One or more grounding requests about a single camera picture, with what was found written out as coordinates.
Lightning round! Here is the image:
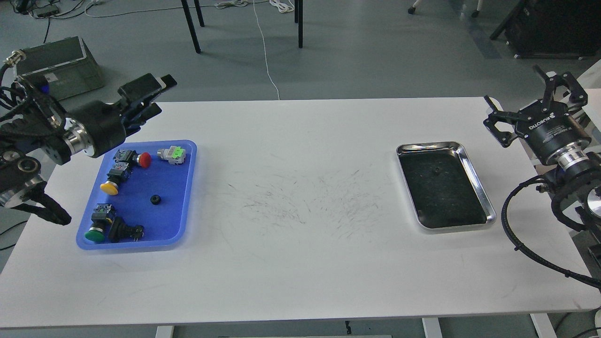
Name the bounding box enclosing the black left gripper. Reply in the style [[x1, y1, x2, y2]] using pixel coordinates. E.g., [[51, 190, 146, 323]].
[[62, 73, 177, 158]]

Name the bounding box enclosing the blue plastic tray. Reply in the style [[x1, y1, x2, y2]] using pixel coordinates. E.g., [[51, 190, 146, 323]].
[[75, 139, 197, 252]]

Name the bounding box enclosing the white floor cable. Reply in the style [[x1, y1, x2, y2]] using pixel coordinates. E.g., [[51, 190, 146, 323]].
[[215, 0, 295, 100]]

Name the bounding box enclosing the green push button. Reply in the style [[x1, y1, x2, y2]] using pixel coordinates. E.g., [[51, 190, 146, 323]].
[[84, 203, 116, 244]]

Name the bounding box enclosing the grey plastic crate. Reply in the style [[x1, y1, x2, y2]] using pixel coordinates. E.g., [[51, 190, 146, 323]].
[[10, 36, 106, 104]]

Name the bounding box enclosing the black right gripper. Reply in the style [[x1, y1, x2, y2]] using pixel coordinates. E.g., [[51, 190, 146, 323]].
[[483, 65, 593, 166]]

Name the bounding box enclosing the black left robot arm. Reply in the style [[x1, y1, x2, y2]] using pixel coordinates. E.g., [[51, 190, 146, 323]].
[[0, 73, 177, 225]]

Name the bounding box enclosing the yellow push button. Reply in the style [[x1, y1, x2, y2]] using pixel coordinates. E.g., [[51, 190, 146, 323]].
[[100, 162, 132, 195]]

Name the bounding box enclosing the black floor cable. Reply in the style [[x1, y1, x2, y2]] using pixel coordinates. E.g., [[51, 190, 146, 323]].
[[0, 221, 30, 252]]

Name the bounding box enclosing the black equipment case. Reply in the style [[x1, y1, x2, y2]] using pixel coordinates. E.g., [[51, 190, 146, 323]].
[[490, 0, 601, 59]]

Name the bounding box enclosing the red mushroom push button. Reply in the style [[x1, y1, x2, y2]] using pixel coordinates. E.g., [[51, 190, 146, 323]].
[[113, 149, 152, 169]]

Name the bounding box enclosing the black table leg pair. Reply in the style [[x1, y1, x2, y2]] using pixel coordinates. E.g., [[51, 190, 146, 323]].
[[293, 0, 303, 49]]

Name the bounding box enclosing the silver metal tray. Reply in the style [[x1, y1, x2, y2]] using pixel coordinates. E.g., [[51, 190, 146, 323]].
[[396, 141, 497, 232]]

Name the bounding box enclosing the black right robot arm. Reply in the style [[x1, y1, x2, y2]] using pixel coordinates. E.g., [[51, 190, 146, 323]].
[[483, 65, 600, 289]]

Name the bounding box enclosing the grey connector with green cap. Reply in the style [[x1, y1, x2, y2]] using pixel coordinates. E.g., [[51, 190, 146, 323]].
[[157, 146, 187, 165]]

